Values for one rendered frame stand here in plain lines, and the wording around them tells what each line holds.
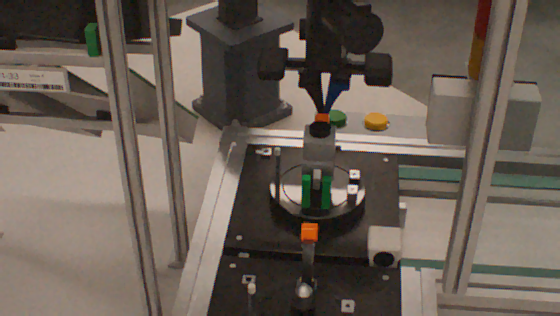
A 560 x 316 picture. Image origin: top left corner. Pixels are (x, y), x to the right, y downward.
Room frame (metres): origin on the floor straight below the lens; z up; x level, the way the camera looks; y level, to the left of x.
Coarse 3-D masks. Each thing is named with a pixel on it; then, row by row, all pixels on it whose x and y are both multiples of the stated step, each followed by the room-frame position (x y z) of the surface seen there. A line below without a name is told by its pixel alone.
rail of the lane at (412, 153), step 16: (224, 128) 1.04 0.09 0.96; (240, 128) 1.04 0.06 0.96; (256, 128) 1.04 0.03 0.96; (256, 144) 0.99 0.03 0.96; (272, 144) 0.99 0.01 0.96; (288, 144) 0.99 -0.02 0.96; (336, 144) 0.99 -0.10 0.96; (352, 144) 0.99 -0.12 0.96; (368, 144) 0.99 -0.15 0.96; (384, 144) 1.00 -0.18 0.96; (400, 144) 0.99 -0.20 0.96; (416, 144) 0.99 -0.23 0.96; (432, 144) 0.99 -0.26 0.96; (400, 160) 0.97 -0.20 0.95; (416, 160) 0.97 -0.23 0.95; (432, 160) 0.96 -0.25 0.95; (448, 160) 0.96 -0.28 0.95
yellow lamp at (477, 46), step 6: (474, 36) 0.71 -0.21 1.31; (474, 42) 0.70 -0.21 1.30; (480, 42) 0.70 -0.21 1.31; (474, 48) 0.70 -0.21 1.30; (480, 48) 0.69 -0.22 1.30; (474, 54) 0.70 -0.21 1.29; (480, 54) 0.69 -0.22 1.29; (474, 60) 0.70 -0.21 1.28; (480, 60) 0.69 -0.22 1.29; (468, 66) 0.71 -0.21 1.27; (474, 66) 0.70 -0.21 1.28; (480, 66) 0.69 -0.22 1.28; (468, 72) 0.71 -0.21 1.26; (474, 72) 0.70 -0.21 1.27; (474, 78) 0.70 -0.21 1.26
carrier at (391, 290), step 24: (240, 264) 0.71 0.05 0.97; (264, 264) 0.71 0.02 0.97; (288, 264) 0.71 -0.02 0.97; (216, 288) 0.66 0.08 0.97; (240, 288) 0.67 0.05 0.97; (264, 288) 0.66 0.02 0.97; (288, 288) 0.65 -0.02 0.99; (312, 288) 0.64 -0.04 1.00; (336, 288) 0.65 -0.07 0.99; (360, 288) 0.66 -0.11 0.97; (384, 288) 0.66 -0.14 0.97; (216, 312) 0.62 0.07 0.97; (240, 312) 0.62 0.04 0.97; (264, 312) 0.61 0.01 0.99; (288, 312) 0.61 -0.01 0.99; (312, 312) 0.58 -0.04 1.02; (336, 312) 0.61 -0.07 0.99; (360, 312) 0.62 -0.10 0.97; (384, 312) 0.62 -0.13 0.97
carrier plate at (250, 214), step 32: (256, 160) 0.94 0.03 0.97; (288, 160) 0.94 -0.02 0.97; (352, 160) 0.94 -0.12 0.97; (384, 160) 0.93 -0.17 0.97; (256, 192) 0.86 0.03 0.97; (384, 192) 0.86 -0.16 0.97; (256, 224) 0.79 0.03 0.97; (288, 224) 0.79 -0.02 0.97; (352, 224) 0.79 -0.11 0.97; (384, 224) 0.79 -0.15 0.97; (256, 256) 0.74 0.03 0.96; (288, 256) 0.73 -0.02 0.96; (320, 256) 0.73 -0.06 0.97; (352, 256) 0.72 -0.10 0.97
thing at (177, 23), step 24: (0, 0) 0.74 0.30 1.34; (24, 0) 0.73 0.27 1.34; (48, 0) 0.72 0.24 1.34; (72, 0) 0.72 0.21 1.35; (120, 0) 0.78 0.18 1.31; (144, 0) 0.84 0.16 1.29; (0, 24) 0.73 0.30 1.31; (24, 24) 0.72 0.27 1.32; (48, 24) 0.71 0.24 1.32; (72, 24) 0.71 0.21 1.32; (144, 24) 0.84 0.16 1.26
